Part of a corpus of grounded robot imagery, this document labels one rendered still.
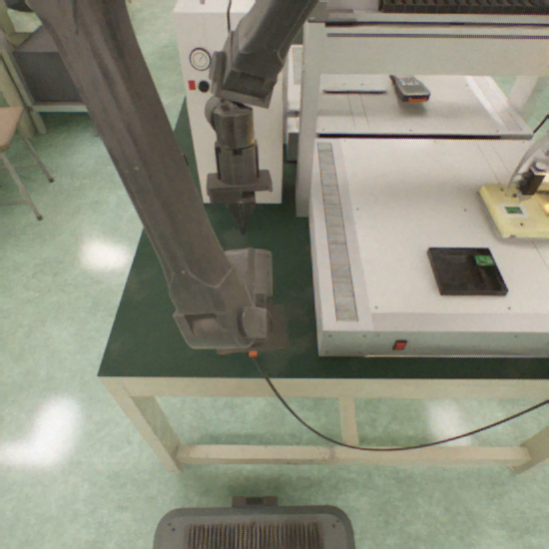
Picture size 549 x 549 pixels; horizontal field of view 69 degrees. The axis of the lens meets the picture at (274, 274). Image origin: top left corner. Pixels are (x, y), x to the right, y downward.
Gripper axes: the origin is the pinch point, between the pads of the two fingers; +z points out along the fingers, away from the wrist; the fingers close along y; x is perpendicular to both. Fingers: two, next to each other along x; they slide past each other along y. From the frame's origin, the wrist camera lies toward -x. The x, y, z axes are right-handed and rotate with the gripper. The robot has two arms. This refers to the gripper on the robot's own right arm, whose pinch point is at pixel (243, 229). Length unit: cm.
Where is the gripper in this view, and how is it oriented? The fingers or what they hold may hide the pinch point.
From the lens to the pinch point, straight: 69.8
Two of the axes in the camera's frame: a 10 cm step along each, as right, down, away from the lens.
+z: 0.3, 8.2, 5.7
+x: 1.1, 5.7, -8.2
